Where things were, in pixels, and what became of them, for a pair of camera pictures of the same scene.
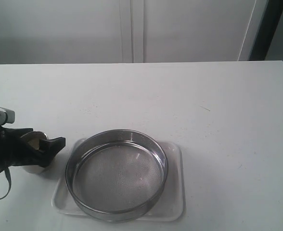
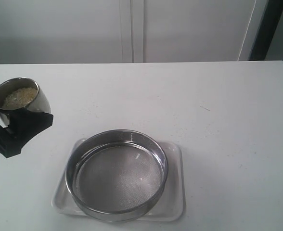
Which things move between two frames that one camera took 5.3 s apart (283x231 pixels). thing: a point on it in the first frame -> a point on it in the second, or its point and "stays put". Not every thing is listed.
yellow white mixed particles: (35, 143) -> (19, 98)
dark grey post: (271, 15) stays put
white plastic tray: (171, 206) stays put
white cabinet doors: (51, 32) stays put
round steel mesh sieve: (116, 175) stays put
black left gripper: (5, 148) -> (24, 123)
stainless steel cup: (33, 138) -> (16, 94)
